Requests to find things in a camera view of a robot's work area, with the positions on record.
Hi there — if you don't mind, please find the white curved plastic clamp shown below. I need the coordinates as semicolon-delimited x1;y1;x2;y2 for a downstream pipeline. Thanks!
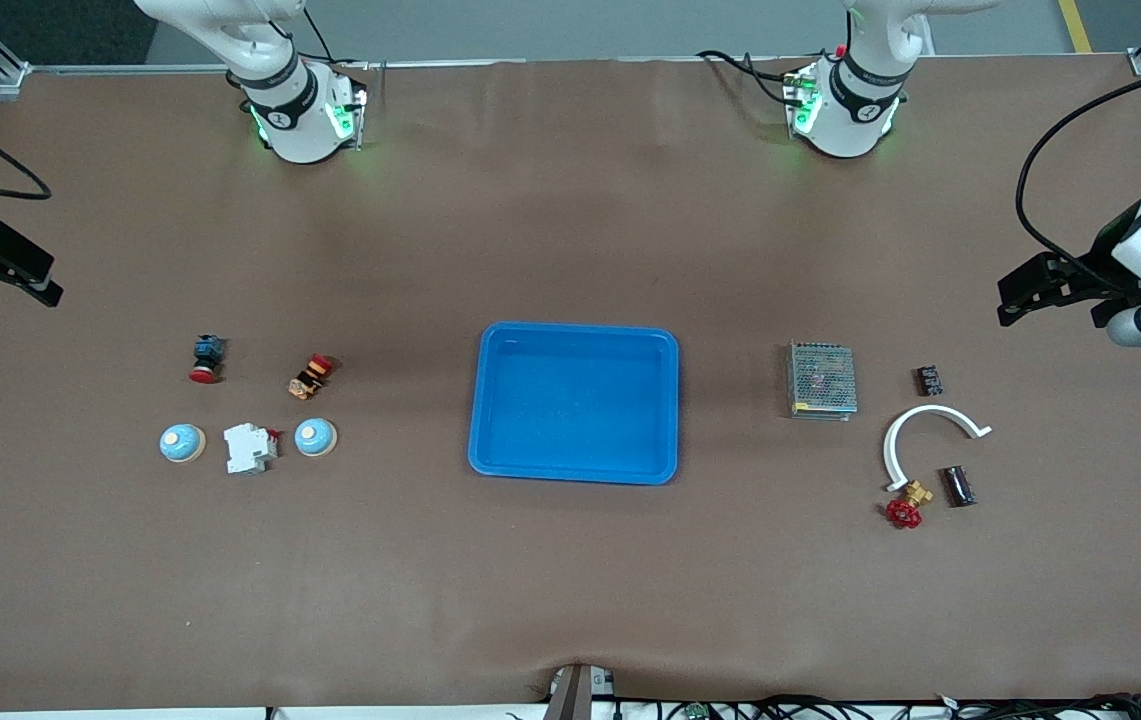
881;403;994;494

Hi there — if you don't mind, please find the white circuit breaker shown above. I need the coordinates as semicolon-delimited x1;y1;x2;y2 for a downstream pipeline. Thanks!
223;422;281;476

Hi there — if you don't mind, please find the brown table mat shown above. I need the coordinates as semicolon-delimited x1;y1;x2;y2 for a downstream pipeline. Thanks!
0;55;1141;713

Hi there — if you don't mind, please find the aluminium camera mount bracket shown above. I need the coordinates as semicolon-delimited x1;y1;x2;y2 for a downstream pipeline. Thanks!
542;662;618;720

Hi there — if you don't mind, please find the brass valve red handle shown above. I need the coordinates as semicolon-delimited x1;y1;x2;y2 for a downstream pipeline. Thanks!
884;479;936;532

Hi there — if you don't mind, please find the blue plastic tray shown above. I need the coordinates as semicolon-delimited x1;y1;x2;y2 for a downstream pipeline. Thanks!
467;321;681;487

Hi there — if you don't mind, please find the orange red push switch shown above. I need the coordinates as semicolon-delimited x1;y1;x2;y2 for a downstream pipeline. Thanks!
287;353;336;401

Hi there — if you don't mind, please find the blue round knob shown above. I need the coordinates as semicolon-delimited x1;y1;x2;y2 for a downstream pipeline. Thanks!
293;417;339;459
159;423;207;465

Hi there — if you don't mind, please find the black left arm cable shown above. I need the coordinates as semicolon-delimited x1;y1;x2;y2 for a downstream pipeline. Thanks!
1016;60;1141;296

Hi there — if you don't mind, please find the tangled black cable bundle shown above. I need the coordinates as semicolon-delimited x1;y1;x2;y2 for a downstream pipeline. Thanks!
618;692;1141;720

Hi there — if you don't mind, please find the red emergency stop button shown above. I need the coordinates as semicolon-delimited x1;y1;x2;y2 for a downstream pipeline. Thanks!
188;335;228;385

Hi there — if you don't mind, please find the black base power cable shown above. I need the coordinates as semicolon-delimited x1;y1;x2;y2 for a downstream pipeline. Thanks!
302;8;373;69
696;48;803;107

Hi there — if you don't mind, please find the metal mesh power supply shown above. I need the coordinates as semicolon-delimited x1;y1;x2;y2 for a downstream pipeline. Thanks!
786;340;860;423

